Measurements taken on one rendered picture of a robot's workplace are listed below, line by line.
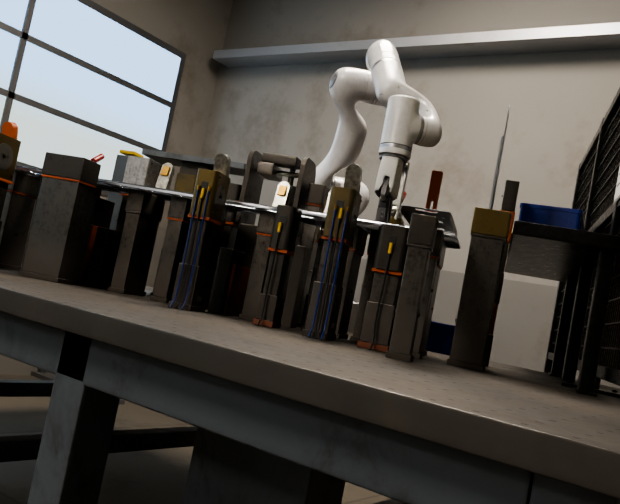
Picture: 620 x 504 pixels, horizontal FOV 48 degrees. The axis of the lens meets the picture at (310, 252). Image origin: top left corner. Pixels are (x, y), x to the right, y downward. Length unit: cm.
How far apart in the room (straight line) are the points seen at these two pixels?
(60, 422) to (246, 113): 418
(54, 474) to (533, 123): 338
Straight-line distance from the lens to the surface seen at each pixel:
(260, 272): 181
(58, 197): 193
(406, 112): 183
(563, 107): 409
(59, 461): 121
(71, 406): 118
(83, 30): 474
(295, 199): 202
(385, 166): 179
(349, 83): 223
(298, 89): 498
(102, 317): 108
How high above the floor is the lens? 78
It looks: 4 degrees up
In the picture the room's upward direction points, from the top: 11 degrees clockwise
